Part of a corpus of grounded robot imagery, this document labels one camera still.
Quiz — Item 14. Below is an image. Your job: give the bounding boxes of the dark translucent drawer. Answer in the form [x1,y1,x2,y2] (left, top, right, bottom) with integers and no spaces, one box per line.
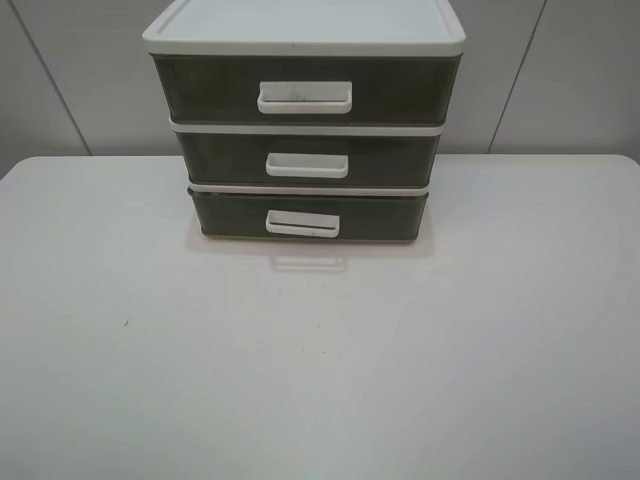
[177,133,440,188]
[153,55,460,127]
[188,189,428,243]

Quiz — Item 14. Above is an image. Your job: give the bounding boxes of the white drawer cabinet frame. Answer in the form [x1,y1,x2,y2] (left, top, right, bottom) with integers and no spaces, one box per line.
[143,1,466,196]

